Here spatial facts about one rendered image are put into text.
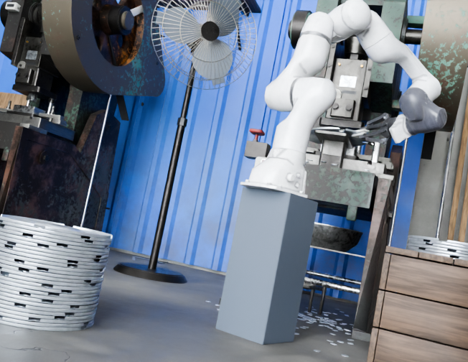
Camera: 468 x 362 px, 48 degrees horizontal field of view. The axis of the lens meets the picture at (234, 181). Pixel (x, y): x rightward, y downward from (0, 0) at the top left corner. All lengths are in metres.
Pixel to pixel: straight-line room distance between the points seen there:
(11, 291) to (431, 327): 1.11
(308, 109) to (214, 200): 2.18
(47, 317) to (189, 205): 2.62
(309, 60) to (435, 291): 0.80
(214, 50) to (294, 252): 1.46
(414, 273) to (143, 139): 2.83
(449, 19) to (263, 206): 1.05
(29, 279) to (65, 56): 1.75
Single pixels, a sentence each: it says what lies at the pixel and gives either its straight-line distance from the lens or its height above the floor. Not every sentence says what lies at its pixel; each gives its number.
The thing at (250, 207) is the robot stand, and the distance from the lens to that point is 1.64.
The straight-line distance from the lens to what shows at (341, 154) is 2.28.
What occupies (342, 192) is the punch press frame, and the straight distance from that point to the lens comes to 2.19.
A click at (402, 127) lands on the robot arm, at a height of 0.80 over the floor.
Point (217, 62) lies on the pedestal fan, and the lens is 2.87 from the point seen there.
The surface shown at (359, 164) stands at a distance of 2.30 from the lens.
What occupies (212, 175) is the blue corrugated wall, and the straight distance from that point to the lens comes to 3.80.
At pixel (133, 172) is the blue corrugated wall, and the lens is 4.07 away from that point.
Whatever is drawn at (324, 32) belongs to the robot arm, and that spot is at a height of 1.00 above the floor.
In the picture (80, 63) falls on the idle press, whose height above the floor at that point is 0.99.
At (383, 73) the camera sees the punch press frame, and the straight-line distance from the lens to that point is 2.42.
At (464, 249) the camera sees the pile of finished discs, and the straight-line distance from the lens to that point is 1.69.
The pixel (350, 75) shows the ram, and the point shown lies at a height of 1.09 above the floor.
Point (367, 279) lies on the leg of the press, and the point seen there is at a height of 0.22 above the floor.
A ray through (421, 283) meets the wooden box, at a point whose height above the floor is 0.26.
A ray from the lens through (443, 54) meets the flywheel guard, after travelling 2.21.
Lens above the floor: 0.30
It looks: 6 degrees up
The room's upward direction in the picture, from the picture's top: 11 degrees clockwise
